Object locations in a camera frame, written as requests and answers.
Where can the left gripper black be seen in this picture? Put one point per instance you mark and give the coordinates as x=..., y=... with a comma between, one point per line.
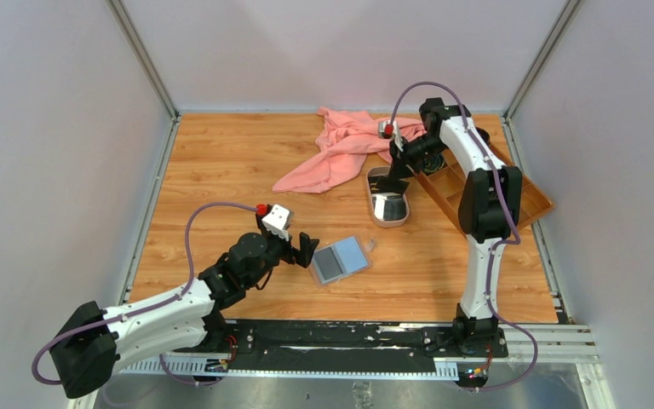
x=291, y=254

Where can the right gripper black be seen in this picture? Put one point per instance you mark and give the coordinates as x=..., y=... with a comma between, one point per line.
x=402, y=162

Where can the pink card holder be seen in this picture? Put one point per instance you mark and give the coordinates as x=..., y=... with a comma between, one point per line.
x=353, y=256

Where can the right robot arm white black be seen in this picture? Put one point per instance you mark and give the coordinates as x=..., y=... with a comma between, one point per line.
x=488, y=211

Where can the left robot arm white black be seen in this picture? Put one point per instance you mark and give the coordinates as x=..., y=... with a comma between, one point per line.
x=96, y=343

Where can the pink oval card tray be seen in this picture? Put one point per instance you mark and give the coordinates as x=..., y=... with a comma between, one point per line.
x=387, y=209

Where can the dark green coiled item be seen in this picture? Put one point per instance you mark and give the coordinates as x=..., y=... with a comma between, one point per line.
x=433, y=165

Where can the brown divided wooden tray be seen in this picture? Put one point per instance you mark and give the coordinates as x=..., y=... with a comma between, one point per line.
x=445, y=186

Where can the pink cloth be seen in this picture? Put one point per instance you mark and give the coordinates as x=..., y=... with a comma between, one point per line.
x=347, y=139

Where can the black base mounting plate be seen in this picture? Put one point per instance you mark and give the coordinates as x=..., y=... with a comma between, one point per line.
x=346, y=346

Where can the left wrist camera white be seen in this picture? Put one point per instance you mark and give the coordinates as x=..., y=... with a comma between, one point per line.
x=277, y=221

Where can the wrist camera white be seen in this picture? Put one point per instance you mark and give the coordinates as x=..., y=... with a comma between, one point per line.
x=277, y=221
x=389, y=130

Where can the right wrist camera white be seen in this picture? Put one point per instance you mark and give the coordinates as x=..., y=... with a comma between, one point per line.
x=389, y=130

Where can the aluminium rail frame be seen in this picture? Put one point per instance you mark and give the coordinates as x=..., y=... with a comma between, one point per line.
x=496, y=359

